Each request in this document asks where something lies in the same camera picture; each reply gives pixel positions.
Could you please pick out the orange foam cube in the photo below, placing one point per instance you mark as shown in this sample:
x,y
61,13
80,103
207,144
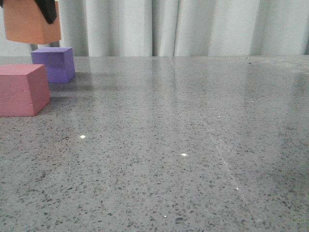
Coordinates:
x,y
24,22

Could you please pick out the pink foam cube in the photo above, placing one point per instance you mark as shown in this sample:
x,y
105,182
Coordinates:
x,y
24,89

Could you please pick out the purple foam cube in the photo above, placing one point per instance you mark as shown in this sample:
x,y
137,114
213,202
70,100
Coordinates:
x,y
58,61

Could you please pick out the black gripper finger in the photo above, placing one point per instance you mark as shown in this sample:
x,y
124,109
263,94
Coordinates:
x,y
48,9

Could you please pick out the pale green curtain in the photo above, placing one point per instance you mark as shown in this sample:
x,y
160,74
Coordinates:
x,y
98,28

